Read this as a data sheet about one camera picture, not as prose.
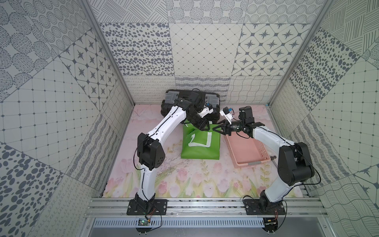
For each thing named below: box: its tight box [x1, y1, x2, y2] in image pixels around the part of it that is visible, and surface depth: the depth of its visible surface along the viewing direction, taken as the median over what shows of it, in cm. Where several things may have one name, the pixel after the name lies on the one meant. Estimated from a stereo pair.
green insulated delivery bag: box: [180, 119, 221, 160], surface depth 86 cm
